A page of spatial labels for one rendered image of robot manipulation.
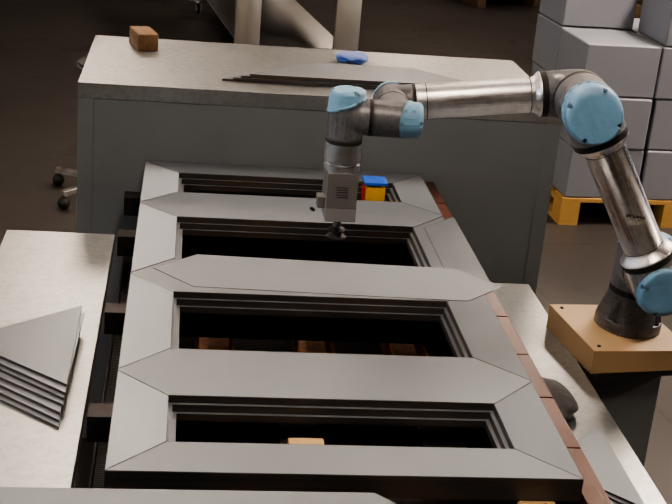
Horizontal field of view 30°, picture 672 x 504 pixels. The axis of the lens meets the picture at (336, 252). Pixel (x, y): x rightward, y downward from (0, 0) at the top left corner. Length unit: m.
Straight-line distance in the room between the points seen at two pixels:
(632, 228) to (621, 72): 3.12
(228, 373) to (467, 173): 1.43
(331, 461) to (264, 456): 0.10
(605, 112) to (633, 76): 3.23
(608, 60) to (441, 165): 2.35
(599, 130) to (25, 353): 1.19
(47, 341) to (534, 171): 1.58
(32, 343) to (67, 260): 0.53
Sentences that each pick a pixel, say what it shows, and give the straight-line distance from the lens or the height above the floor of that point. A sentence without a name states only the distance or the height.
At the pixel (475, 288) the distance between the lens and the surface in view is 2.68.
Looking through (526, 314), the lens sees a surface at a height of 0.68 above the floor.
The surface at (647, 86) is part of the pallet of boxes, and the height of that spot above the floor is 0.66.
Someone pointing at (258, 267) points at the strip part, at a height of 0.86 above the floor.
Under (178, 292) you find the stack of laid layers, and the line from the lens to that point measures 2.54.
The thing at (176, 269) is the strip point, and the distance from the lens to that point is 2.65.
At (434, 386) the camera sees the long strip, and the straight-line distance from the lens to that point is 2.24.
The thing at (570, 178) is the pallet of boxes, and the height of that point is 0.22.
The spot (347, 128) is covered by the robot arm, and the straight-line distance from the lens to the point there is 2.52.
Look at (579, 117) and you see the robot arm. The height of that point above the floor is 1.26.
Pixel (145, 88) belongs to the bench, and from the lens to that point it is 3.34.
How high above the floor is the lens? 1.85
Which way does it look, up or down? 21 degrees down
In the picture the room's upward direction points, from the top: 5 degrees clockwise
